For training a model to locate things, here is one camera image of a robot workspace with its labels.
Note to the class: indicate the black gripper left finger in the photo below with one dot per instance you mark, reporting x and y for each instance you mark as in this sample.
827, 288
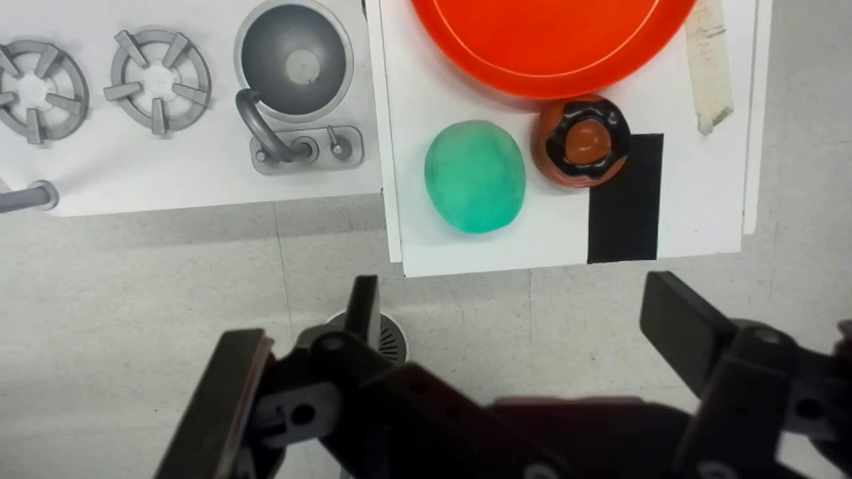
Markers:
216, 409

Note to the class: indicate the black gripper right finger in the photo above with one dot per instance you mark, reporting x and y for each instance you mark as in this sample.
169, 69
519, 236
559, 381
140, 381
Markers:
688, 328

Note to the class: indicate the white toy kitchen cabinet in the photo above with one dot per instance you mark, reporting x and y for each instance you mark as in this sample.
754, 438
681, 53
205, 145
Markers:
700, 196

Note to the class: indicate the green round plush toy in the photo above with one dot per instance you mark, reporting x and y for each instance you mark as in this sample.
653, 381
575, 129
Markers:
475, 176

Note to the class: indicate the black tape patch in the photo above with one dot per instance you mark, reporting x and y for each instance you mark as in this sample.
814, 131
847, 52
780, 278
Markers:
627, 222

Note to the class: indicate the beige masking tape strip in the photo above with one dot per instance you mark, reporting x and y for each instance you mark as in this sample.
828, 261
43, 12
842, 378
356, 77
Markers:
708, 69

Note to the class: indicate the grey metal pole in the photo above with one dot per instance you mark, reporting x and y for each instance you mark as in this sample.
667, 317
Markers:
27, 197

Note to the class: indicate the orange plastic bowl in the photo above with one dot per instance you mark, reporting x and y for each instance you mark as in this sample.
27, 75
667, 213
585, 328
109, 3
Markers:
550, 43

